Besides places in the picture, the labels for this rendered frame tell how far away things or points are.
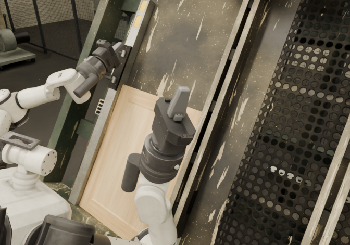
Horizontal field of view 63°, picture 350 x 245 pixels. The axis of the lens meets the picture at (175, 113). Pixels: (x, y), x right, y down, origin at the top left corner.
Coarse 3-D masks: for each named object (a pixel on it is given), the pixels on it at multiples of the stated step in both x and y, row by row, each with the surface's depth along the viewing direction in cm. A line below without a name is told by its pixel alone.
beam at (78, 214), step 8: (48, 184) 136; (56, 184) 140; (64, 184) 143; (56, 192) 131; (64, 192) 133; (72, 208) 123; (80, 208) 124; (72, 216) 122; (80, 216) 120; (88, 216) 119; (96, 224) 115; (96, 232) 114; (104, 232) 112; (112, 232) 113
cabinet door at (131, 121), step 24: (120, 96) 125; (144, 96) 118; (120, 120) 122; (144, 120) 116; (192, 120) 105; (120, 144) 120; (96, 168) 124; (120, 168) 118; (96, 192) 122; (120, 192) 116; (168, 192) 104; (96, 216) 120; (120, 216) 114
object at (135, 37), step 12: (144, 0) 125; (144, 12) 123; (132, 24) 126; (144, 24) 125; (132, 36) 124; (132, 48) 124; (132, 60) 126; (120, 84) 124; (108, 96) 125; (108, 108) 124; (108, 120) 125; (96, 132) 125; (96, 144) 124; (84, 156) 126; (96, 156) 126; (84, 168) 125; (84, 180) 124; (72, 192) 126
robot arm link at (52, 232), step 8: (48, 232) 59; (56, 232) 57; (64, 232) 57; (48, 240) 57; (56, 240) 57; (64, 240) 57; (72, 240) 57; (80, 240) 58; (88, 240) 60; (96, 240) 63; (104, 240) 64
